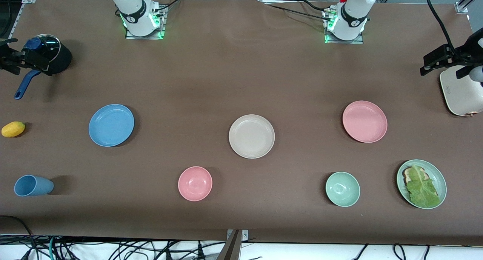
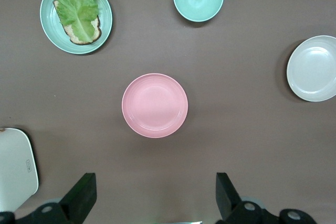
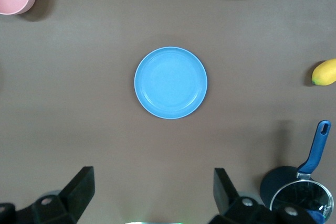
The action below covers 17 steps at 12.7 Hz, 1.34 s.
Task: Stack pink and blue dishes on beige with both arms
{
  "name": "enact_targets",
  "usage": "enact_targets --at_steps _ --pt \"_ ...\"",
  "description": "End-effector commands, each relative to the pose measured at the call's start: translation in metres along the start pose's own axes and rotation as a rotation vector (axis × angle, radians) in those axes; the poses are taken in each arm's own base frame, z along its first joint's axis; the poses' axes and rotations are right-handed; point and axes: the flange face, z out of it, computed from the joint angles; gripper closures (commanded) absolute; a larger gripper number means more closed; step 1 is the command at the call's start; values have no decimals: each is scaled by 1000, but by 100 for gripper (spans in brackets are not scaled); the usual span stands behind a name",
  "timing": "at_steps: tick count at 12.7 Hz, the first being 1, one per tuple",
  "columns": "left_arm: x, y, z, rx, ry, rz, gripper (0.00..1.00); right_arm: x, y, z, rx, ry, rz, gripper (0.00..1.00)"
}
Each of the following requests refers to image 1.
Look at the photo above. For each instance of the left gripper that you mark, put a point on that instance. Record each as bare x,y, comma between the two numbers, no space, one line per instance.
469,48

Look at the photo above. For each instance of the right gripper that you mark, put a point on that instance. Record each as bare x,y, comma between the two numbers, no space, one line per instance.
3,60

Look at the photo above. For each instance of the pink shallow bowl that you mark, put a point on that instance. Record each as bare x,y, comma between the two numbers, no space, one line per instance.
365,121

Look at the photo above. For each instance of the blue shallow bowl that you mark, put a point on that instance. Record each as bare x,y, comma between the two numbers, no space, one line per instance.
111,125

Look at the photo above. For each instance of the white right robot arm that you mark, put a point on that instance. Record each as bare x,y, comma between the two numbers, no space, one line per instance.
132,11

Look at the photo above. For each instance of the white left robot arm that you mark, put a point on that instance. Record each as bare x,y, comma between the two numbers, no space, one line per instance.
353,14

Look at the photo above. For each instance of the glass lid blue knob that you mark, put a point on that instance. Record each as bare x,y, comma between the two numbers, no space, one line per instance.
51,44

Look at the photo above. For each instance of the cream toaster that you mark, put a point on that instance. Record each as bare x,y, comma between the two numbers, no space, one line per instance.
460,97

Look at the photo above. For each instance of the yellow mango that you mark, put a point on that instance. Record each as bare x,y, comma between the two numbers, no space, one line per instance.
13,129

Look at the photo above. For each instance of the green plate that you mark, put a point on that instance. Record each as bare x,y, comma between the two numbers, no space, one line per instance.
439,177

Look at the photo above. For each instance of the toasted bread slice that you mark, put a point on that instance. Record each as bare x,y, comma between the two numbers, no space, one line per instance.
406,173

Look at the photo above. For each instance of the blue plastic cup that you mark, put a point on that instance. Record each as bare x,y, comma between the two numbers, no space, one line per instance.
34,185

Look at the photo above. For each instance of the green lettuce leaf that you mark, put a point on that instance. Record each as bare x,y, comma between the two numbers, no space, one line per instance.
422,188

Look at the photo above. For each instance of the small deep green bowl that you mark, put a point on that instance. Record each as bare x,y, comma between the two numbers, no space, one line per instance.
342,189

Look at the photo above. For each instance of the small deep pink bowl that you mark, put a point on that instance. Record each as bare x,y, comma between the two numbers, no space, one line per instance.
195,183

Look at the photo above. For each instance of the beige shallow bowl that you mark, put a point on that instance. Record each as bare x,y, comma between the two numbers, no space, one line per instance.
251,136

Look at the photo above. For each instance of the brown table cover cloth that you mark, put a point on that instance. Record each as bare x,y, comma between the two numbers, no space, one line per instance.
241,214

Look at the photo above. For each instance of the brown slanted bar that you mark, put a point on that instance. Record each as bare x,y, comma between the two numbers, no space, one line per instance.
230,250

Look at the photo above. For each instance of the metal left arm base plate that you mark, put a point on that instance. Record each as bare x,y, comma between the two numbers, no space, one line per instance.
358,42

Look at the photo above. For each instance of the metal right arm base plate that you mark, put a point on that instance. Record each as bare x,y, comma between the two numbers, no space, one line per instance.
162,30

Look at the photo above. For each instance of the silver table edge bracket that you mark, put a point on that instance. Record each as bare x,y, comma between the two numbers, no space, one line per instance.
245,234

